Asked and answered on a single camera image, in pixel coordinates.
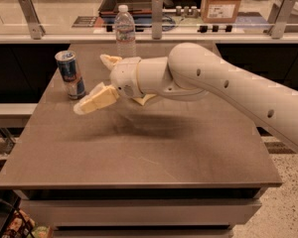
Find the brown cardboard box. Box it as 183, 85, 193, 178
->
201, 0, 241, 23

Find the green yellow sponge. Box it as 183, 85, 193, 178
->
134, 94, 155, 106

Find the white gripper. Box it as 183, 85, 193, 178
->
74, 55, 143, 115

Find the black open case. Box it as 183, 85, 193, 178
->
97, 0, 163, 18

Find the red bull can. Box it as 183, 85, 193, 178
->
55, 51, 85, 100

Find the middle metal glass bracket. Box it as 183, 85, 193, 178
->
151, 0, 163, 40

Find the snack rack lower left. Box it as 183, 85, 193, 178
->
0, 210, 53, 238

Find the clear plastic water bottle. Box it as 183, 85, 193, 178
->
114, 5, 136, 58

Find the metal glass bracket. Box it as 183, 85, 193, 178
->
18, 0, 45, 40
268, 0, 297, 39
151, 0, 163, 40

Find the right metal glass bracket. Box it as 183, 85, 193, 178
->
268, 0, 297, 39

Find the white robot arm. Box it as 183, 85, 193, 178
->
74, 43, 298, 154

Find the left metal glass bracket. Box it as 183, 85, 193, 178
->
18, 0, 45, 40

